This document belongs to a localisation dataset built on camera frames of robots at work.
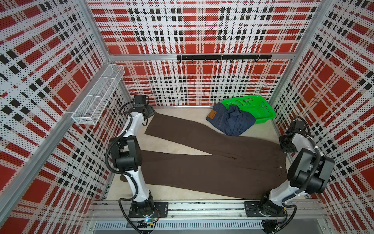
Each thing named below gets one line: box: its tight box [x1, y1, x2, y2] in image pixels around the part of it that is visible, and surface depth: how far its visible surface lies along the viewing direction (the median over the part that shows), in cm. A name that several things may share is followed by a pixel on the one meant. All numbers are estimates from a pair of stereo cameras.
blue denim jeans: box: [205, 101, 256, 137], surface depth 102 cm
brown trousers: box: [140, 112, 288, 199], surface depth 97 cm
